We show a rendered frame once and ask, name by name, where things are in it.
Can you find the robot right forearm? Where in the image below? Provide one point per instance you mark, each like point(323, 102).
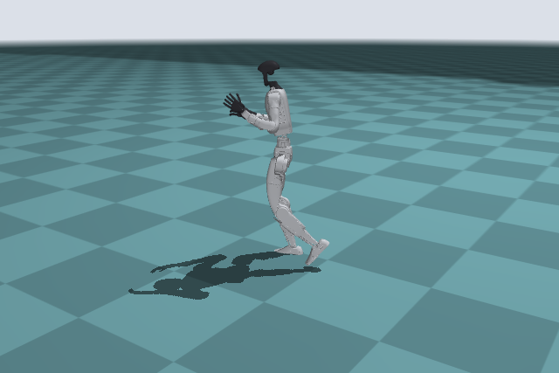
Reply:
point(262, 116)

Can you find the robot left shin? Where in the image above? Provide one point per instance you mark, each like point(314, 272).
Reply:
point(293, 224)

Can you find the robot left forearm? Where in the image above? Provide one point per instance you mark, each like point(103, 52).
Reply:
point(258, 122)

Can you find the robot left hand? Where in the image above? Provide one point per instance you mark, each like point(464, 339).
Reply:
point(236, 105)

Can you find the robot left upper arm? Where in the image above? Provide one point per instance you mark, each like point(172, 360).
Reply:
point(274, 100)

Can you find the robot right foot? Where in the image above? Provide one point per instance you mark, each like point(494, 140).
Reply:
point(297, 250)

